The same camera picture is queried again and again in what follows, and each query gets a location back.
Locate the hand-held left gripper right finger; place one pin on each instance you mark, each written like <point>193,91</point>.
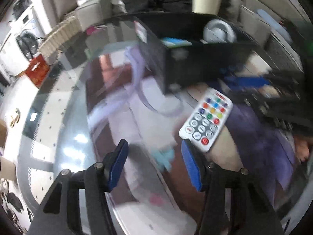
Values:
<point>193,166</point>

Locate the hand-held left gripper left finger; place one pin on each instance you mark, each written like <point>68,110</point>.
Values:
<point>117,166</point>

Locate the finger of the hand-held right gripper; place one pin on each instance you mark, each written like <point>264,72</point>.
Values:
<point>247,80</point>
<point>266,107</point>

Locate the white remote control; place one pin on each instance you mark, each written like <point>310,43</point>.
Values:
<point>207,117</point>

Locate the black cardboard box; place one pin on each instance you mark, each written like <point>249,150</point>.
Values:
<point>195,63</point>

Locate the person's right hand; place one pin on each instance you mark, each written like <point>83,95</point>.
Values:
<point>303,148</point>

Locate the grey mesh chair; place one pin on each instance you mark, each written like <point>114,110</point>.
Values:
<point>283,51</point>

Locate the blue pillow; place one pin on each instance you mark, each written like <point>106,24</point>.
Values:
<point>273,22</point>

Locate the white cup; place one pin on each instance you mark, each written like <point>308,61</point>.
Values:
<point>205,1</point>

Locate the red box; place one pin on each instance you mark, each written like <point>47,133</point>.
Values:
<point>36,71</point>

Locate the wicker basket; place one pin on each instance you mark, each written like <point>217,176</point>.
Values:
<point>61,36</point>

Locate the grey sofa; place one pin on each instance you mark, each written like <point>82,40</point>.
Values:
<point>97,11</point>

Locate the white washing machine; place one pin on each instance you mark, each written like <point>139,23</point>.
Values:
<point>24,36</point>

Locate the grey cushion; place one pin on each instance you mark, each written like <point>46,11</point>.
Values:
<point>61,0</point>

